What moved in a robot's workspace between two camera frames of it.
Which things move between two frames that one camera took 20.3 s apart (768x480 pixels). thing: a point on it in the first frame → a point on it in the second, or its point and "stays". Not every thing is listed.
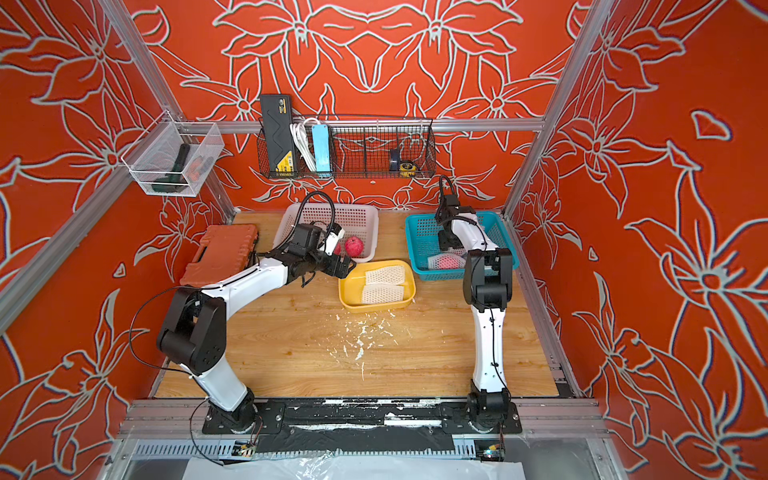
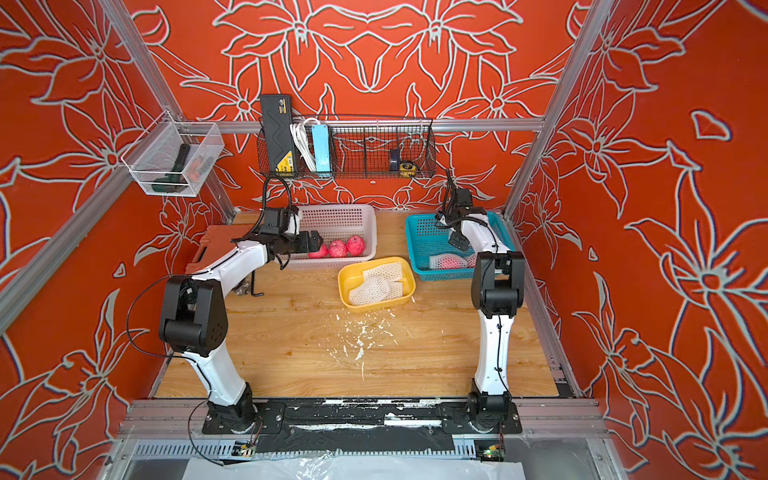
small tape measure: x=407 y=169 stays
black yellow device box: x=276 y=112 stays
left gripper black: x=343 y=272 → x=313 y=240
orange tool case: x=224 y=249 stays
